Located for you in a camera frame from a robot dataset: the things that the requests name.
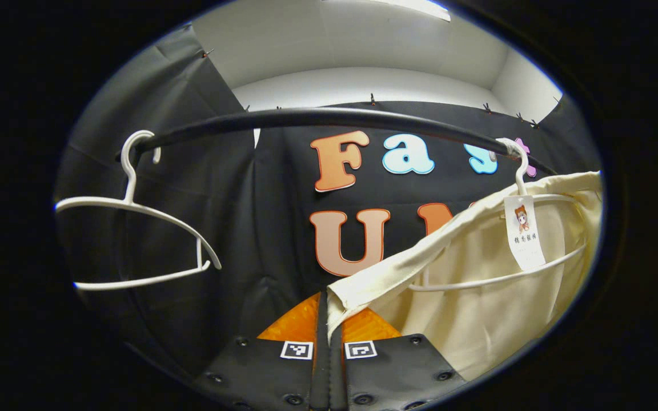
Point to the white wide-shouldered plastic hanger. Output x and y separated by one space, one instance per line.
130 182

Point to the ceiling light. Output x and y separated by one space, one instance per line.
420 7

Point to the row of small backdrop clips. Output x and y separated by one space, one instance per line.
372 100

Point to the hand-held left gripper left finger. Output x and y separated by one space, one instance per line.
320 371

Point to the black clothes rail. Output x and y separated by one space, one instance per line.
306 117

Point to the black backdrop cloth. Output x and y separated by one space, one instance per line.
237 217

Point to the white thin plastic hanger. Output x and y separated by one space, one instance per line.
519 174

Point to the cream shirt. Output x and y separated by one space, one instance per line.
477 325

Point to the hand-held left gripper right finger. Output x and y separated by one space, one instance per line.
336 377

